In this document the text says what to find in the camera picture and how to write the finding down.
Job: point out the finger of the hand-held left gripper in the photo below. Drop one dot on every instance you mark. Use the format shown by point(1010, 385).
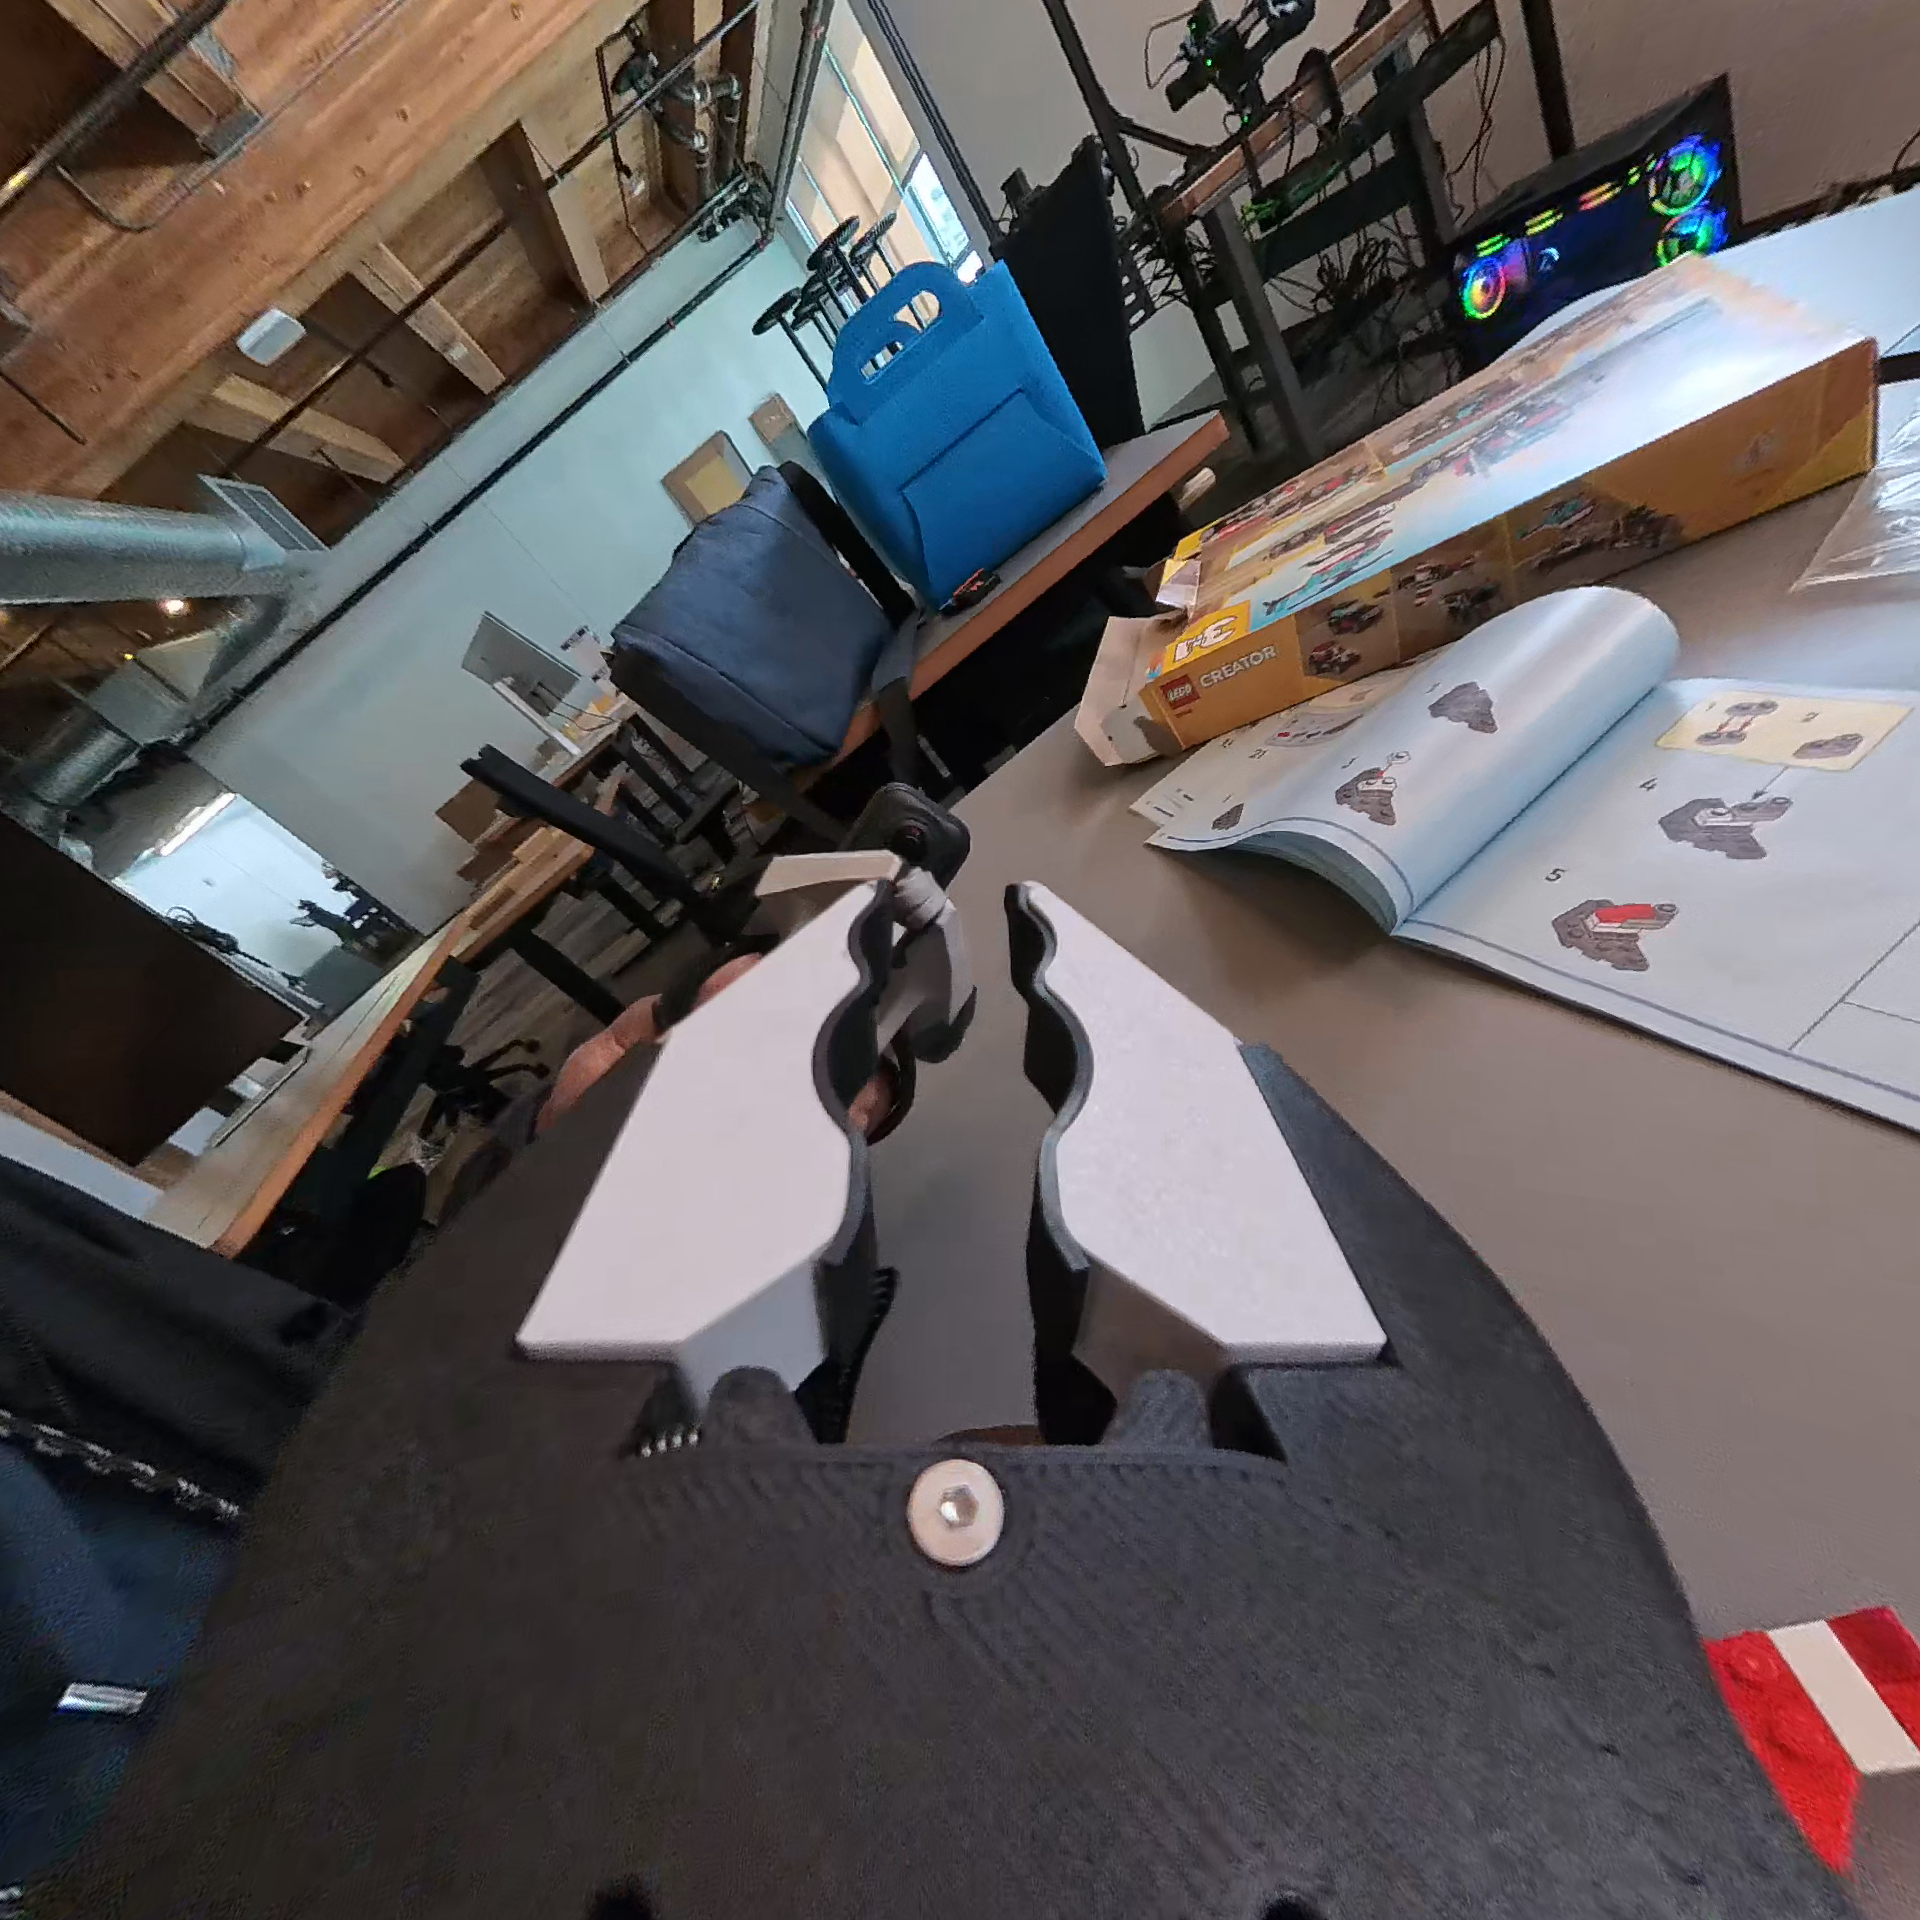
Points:
point(933, 976)
point(827, 875)

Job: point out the person's left hand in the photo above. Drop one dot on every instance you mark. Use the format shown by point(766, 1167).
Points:
point(602, 1063)

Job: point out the clear plastic bag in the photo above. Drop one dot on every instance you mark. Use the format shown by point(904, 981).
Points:
point(1873, 520)

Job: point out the person's black jacket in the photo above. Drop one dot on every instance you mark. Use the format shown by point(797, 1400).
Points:
point(150, 1318)

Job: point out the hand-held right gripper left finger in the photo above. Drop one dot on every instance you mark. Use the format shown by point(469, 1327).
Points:
point(703, 1202)

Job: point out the equipment workbench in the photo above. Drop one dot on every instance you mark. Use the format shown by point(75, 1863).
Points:
point(1323, 152)

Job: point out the white computer monitor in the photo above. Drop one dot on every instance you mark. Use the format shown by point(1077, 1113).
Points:
point(522, 656)

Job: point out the person's navy hoodie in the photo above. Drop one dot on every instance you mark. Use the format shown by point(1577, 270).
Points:
point(92, 1593)

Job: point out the black camera rig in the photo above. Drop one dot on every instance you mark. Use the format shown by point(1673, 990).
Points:
point(1225, 53)

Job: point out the yellow toy set box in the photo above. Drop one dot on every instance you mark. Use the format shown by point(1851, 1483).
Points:
point(1497, 516)

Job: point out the wooden top desk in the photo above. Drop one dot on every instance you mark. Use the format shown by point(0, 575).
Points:
point(304, 1097)

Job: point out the navy fabric bag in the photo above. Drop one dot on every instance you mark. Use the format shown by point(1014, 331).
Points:
point(748, 634)

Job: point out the silver ventilation duct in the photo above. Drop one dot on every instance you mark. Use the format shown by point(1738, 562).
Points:
point(125, 548)

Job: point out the toy building instruction booklet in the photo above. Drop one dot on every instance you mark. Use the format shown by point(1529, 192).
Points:
point(1573, 837)

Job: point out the red white toy plane model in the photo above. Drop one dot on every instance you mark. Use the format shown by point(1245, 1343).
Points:
point(1800, 1714)

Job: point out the bright blue felt bag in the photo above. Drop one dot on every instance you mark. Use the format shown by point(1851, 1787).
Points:
point(963, 453)

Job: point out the wood-edged office desk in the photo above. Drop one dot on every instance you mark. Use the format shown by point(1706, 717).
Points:
point(1156, 463)

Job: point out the grey work desk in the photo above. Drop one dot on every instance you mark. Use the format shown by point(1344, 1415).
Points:
point(1497, 1202)

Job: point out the large dark screen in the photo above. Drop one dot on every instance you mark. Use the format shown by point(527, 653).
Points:
point(135, 990)

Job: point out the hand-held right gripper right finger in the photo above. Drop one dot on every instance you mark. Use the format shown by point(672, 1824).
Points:
point(1199, 1202)

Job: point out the rainbow-lit computer tower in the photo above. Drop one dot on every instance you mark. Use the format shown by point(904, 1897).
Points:
point(1604, 229)

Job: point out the small black orange device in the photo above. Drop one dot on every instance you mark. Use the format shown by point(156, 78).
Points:
point(972, 592)

